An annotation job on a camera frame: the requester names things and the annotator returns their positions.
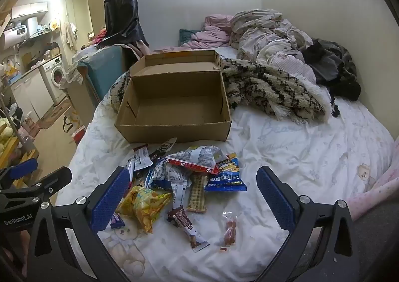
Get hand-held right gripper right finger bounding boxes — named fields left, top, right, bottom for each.
left=256, top=166, right=356, bottom=282

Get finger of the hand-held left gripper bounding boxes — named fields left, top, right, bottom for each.
left=29, top=167, right=73, bottom=199
left=0, top=158, right=38, bottom=181

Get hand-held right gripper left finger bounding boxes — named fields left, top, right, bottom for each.
left=26, top=166, right=131, bottom=282

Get small purple packet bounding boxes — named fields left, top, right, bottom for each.
left=109, top=212, right=125, bottom=229

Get yellow snack bag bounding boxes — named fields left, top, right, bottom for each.
left=116, top=185, right=173, bottom=233

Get blue snack packet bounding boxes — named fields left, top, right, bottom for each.
left=205, top=153, right=247, bottom=192

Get white packet with red end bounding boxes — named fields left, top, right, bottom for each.
left=133, top=144, right=153, bottom=170

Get clear packet of red snack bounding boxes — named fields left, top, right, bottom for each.
left=218, top=211, right=242, bottom=251

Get white and blue packet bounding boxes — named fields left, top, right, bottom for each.
left=146, top=160, right=192, bottom=211

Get white packet black characters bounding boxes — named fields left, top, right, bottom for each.
left=149, top=137, right=178, bottom=159

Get beige wafer bar packet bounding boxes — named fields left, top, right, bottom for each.
left=186, top=174, right=209, bottom=213

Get brown chocolate bar packet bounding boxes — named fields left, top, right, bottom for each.
left=167, top=206, right=210, bottom=253

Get white red-striped packet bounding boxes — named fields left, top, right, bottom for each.
left=165, top=145, right=225, bottom=175

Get cardboard box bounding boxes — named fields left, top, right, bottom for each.
left=115, top=50, right=233, bottom=142

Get yellow wooden furniture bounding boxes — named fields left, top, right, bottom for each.
left=0, top=136, right=39, bottom=183

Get red bag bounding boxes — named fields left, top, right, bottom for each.
left=71, top=128, right=86, bottom=145

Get white bear print bedsheet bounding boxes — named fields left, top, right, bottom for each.
left=54, top=95, right=395, bottom=282

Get brown floor rug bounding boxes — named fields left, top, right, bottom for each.
left=37, top=100, right=72, bottom=130

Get white tote bag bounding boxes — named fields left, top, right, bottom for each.
left=62, top=111, right=83, bottom=133

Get white floor cabinet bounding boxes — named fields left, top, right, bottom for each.
left=6, top=69, right=55, bottom=119

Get white washing machine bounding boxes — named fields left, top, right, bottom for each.
left=39, top=56, right=67, bottom=106

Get pink printed blanket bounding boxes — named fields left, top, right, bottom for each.
left=346, top=165, right=399, bottom=220

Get fuzzy cream black patterned blanket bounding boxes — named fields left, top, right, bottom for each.
left=109, top=58, right=334, bottom=124

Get patterned grey cloth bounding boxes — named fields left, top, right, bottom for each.
left=59, top=47, right=103, bottom=89

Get white water heater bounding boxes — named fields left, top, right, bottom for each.
left=0, top=25, right=28, bottom=50

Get hanging white towel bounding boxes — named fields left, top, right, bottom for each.
left=64, top=22, right=78, bottom=50

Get dark clothes pile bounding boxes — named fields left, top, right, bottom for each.
left=301, top=38, right=362, bottom=117

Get crumpled floral duvet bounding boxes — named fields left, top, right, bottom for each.
left=231, top=9, right=317, bottom=83

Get pink quilt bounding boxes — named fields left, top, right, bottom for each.
left=153, top=14, right=237, bottom=54

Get teal pillow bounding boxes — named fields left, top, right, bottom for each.
left=179, top=29, right=200, bottom=47

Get black plastic bag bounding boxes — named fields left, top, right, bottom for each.
left=104, top=0, right=147, bottom=47

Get white wall cabinet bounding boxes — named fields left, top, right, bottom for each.
left=11, top=2, right=49, bottom=19

